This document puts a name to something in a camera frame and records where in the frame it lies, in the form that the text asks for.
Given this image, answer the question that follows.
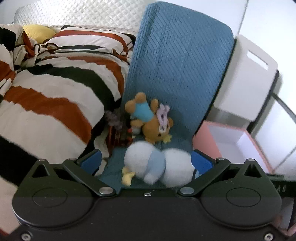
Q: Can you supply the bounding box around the pink storage box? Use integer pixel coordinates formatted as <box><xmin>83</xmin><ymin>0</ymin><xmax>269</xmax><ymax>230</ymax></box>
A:
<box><xmin>193</xmin><ymin>120</ymin><xmax>274</xmax><ymax>174</ymax></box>

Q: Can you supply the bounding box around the brown teddy bear plush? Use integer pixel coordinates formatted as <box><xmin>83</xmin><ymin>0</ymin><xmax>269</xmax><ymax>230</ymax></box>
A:
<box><xmin>125</xmin><ymin>92</ymin><xmax>174</xmax><ymax>144</ymax></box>

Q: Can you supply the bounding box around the blue knitted blanket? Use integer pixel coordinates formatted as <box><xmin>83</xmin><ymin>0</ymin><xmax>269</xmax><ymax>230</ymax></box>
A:
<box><xmin>99</xmin><ymin>1</ymin><xmax>235</xmax><ymax>195</ymax></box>

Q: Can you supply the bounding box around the striped duvet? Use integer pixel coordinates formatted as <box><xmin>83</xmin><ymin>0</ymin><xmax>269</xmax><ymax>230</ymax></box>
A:
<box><xmin>0</xmin><ymin>24</ymin><xmax>137</xmax><ymax>209</ymax></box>

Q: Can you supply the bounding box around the red toy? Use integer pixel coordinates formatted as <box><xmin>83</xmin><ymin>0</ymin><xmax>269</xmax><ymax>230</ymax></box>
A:
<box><xmin>109</xmin><ymin>126</ymin><xmax>136</xmax><ymax>146</ymax></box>

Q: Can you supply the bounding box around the grey fuzzy plush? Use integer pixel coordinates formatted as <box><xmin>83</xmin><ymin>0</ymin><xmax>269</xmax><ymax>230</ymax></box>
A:
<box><xmin>105</xmin><ymin>109</ymin><xmax>126</xmax><ymax>130</ymax></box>

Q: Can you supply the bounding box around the black cable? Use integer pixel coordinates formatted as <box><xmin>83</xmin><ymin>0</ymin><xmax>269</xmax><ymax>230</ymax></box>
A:
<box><xmin>272</xmin><ymin>93</ymin><xmax>296</xmax><ymax>118</ymax></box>

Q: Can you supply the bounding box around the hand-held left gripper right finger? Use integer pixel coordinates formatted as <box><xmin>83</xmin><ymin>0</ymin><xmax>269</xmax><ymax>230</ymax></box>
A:
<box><xmin>177</xmin><ymin>149</ymin><xmax>266</xmax><ymax>197</ymax></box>

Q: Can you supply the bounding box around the white and blue duck plush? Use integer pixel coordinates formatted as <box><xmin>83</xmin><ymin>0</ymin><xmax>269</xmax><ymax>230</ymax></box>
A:
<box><xmin>122</xmin><ymin>141</ymin><xmax>197</xmax><ymax>188</ymax></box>

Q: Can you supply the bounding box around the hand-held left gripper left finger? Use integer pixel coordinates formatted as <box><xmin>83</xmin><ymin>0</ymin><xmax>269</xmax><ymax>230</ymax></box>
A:
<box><xmin>30</xmin><ymin>149</ymin><xmax>116</xmax><ymax>197</ymax></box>

